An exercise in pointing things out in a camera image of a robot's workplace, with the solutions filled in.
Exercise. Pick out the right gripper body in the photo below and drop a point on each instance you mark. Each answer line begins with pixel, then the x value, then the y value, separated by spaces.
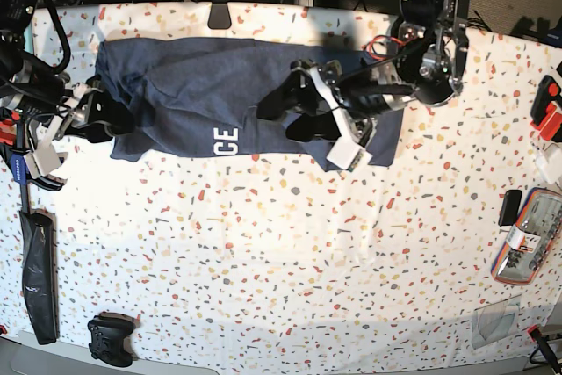
pixel 76 110

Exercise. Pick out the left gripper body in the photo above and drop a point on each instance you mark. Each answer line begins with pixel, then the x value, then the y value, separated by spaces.
pixel 355 133

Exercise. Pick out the blue T-shirt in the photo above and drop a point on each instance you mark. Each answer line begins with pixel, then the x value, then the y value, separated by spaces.
pixel 197 97

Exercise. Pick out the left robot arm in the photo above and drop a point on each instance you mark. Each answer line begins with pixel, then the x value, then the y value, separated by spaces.
pixel 426 62

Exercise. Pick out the blue bar clamp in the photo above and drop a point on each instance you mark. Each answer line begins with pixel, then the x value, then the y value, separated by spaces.
pixel 16 142

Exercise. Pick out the black plastic bag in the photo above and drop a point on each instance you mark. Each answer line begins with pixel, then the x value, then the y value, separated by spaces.
pixel 38 275

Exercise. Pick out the small black box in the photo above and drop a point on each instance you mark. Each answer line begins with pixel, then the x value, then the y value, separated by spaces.
pixel 510 208

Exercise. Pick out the black game controller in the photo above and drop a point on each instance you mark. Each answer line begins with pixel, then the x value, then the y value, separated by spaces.
pixel 107 339

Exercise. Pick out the white adapter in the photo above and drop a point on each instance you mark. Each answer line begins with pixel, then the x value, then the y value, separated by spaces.
pixel 548 163

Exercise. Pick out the transparent pencil case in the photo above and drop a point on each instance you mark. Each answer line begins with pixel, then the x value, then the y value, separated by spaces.
pixel 529 241

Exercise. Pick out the red and black tool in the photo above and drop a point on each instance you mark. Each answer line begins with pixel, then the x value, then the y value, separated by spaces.
pixel 545 111

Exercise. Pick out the clear plastic sleeve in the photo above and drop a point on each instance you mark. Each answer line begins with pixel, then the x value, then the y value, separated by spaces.
pixel 495 322

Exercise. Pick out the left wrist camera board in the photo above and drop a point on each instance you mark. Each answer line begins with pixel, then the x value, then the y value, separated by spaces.
pixel 361 160

